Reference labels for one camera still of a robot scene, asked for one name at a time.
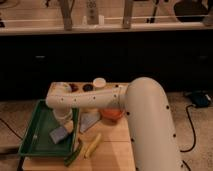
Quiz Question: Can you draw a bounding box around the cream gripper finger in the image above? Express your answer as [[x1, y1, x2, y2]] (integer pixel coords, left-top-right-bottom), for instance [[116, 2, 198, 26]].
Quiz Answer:
[[64, 121, 74, 133]]

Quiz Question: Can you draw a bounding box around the blue sponge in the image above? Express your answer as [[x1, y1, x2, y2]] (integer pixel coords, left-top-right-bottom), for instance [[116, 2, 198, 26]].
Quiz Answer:
[[49, 126, 68, 144]]

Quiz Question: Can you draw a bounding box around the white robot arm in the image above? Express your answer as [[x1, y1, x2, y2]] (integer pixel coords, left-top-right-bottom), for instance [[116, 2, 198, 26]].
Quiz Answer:
[[46, 77, 183, 171]]

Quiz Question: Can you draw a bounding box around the green plastic tray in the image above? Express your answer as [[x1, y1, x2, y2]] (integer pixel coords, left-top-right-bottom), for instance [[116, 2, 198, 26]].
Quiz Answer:
[[18, 99, 79, 157]]

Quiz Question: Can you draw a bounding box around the grey triangular cloth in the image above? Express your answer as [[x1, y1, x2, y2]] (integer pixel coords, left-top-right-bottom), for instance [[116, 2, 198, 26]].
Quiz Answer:
[[79, 112, 101, 133]]

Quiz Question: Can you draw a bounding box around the brown round dish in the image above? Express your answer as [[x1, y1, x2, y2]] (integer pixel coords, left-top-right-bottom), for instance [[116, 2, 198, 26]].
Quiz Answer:
[[69, 83, 79, 92]]

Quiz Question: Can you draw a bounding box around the yellow corn toy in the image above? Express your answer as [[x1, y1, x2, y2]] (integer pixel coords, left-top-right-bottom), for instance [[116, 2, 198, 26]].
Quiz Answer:
[[84, 134, 102, 158]]

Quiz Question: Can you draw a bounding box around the dark round dish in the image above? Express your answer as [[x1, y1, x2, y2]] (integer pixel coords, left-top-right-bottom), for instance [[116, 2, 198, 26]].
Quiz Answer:
[[83, 84, 93, 92]]

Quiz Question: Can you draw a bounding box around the orange bowl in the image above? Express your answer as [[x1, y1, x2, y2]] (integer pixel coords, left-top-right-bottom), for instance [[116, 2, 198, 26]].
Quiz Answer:
[[100, 109, 123, 121]]

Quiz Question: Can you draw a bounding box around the white cup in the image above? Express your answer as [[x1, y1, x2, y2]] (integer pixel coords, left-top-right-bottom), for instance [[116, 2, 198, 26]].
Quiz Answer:
[[93, 77, 106, 90]]

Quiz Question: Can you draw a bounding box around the white remote-like device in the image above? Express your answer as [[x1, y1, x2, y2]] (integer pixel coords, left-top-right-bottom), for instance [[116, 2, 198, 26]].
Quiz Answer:
[[86, 0, 99, 25]]

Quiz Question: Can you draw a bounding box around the dark blue floor device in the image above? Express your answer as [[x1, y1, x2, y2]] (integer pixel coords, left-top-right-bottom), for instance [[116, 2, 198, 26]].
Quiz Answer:
[[186, 92, 211, 108]]

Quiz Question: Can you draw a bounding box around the white bar rail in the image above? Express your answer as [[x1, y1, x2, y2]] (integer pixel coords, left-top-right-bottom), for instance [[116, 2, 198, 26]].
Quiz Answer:
[[0, 22, 213, 36]]

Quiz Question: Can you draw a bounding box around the black cable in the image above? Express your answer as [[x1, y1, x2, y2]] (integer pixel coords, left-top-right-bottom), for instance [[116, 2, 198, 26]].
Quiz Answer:
[[179, 104, 197, 154]]

